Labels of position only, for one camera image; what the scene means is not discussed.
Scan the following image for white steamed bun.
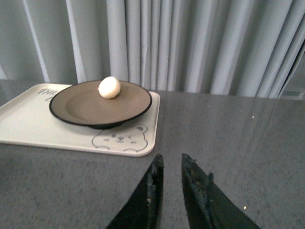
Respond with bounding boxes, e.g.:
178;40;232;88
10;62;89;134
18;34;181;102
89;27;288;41
98;76;121;99

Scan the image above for grey pleated curtain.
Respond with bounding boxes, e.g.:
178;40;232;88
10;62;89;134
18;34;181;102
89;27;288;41
0;0;305;98

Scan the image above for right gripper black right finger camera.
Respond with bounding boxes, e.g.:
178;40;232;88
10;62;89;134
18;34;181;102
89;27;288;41
181;154;259;229

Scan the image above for white bear print tray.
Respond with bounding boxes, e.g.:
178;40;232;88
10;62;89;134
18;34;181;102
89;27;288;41
0;83;160;157

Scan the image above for beige plate with black rim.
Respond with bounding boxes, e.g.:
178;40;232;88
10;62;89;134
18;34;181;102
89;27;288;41
49;80;153;129

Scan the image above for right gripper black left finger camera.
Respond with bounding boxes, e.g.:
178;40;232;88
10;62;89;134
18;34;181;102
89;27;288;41
107;154;164;229

